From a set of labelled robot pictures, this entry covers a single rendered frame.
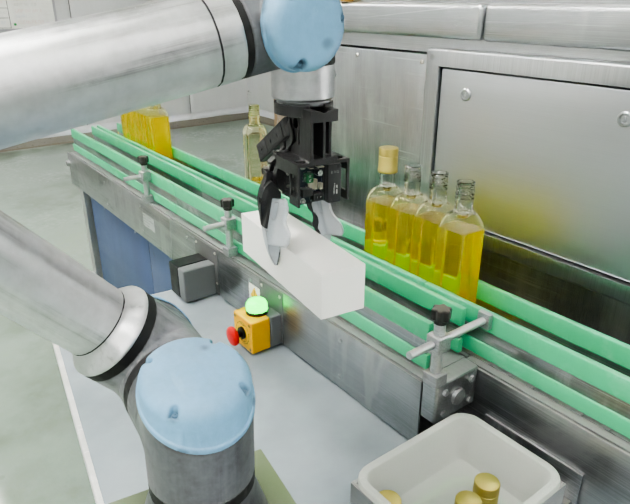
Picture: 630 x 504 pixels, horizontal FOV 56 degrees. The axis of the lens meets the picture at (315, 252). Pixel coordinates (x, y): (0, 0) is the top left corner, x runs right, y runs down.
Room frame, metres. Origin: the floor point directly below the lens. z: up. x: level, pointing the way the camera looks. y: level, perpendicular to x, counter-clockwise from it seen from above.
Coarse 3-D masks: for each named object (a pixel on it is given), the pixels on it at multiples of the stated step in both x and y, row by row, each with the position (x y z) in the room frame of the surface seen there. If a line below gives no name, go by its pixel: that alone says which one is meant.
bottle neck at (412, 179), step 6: (408, 168) 0.97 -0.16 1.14; (414, 168) 0.96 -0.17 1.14; (420, 168) 0.97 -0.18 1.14; (408, 174) 0.97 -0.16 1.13; (414, 174) 0.96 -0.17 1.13; (420, 174) 0.97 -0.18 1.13; (408, 180) 0.97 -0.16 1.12; (414, 180) 0.96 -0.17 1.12; (420, 180) 0.97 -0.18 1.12; (408, 186) 0.97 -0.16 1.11; (414, 186) 0.96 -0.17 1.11; (408, 192) 0.96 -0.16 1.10; (414, 192) 0.96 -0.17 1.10
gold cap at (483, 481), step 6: (480, 474) 0.61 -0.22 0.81; (486, 474) 0.61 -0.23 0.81; (492, 474) 0.61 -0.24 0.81; (474, 480) 0.60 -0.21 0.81; (480, 480) 0.60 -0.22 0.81; (486, 480) 0.60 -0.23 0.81; (492, 480) 0.60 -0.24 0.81; (498, 480) 0.60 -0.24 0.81; (474, 486) 0.59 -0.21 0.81; (480, 486) 0.59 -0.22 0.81; (486, 486) 0.59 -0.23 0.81; (492, 486) 0.59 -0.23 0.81; (498, 486) 0.59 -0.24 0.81; (474, 492) 0.59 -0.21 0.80; (480, 492) 0.58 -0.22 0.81; (486, 492) 0.58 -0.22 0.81; (492, 492) 0.58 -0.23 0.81; (498, 492) 0.58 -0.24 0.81; (486, 498) 0.58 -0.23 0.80; (492, 498) 0.58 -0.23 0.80
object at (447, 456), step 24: (432, 432) 0.66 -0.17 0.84; (456, 432) 0.69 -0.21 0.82; (480, 432) 0.67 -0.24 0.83; (384, 456) 0.61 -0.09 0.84; (408, 456) 0.63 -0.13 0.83; (432, 456) 0.66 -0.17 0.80; (456, 456) 0.69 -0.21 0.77; (480, 456) 0.67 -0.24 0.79; (504, 456) 0.64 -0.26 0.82; (528, 456) 0.61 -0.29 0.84; (360, 480) 0.57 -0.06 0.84; (384, 480) 0.60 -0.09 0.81; (408, 480) 0.63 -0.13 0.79; (432, 480) 0.64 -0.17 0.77; (456, 480) 0.64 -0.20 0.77; (504, 480) 0.63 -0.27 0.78; (528, 480) 0.60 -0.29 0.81; (552, 480) 0.57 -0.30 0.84
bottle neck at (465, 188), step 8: (464, 184) 0.87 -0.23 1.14; (472, 184) 0.87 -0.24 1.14; (456, 192) 0.88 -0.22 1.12; (464, 192) 0.87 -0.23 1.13; (472, 192) 0.87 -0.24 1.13; (456, 200) 0.88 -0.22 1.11; (464, 200) 0.87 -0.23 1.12; (472, 200) 0.87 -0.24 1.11; (456, 208) 0.88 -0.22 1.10; (464, 208) 0.87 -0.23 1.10; (472, 208) 0.88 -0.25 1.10
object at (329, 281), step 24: (288, 216) 0.81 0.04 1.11; (312, 240) 0.72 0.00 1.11; (264, 264) 0.76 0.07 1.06; (288, 264) 0.69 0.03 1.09; (312, 264) 0.64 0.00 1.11; (336, 264) 0.64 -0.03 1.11; (360, 264) 0.64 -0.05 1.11; (288, 288) 0.69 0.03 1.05; (312, 288) 0.63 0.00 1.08; (336, 288) 0.62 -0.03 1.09; (360, 288) 0.64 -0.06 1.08; (336, 312) 0.62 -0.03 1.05
